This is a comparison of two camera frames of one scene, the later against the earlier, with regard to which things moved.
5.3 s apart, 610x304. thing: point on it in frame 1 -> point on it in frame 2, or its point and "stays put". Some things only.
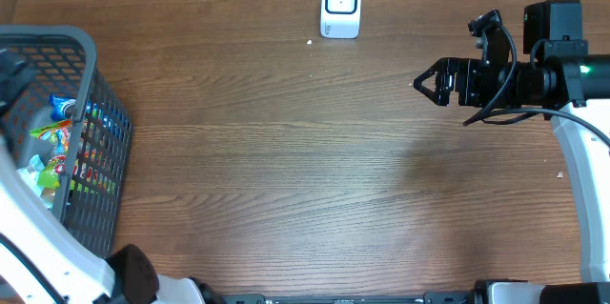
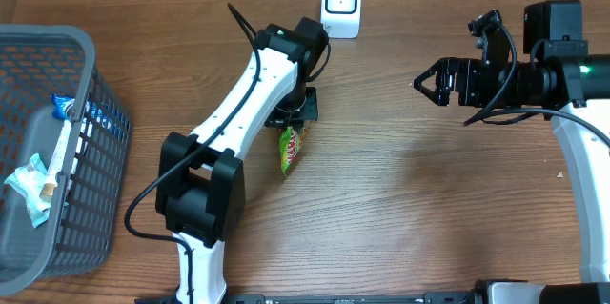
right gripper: [465, 85] stays put
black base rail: [428, 298] stays put
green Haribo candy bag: [58, 135] -> [289, 146]
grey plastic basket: [64, 61] stays put
